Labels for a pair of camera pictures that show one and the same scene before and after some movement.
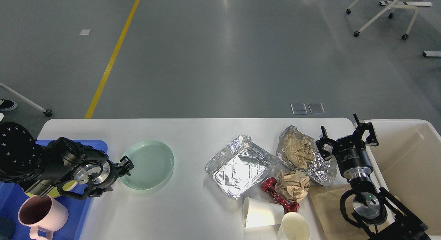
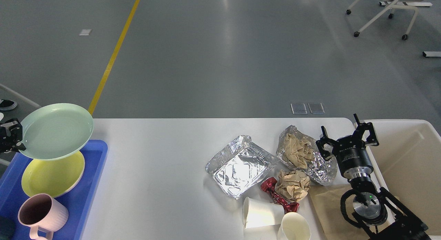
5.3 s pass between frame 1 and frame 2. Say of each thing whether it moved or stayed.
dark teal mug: stayed
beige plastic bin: stayed
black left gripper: moved
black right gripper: stayed
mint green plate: moved
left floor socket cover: stayed
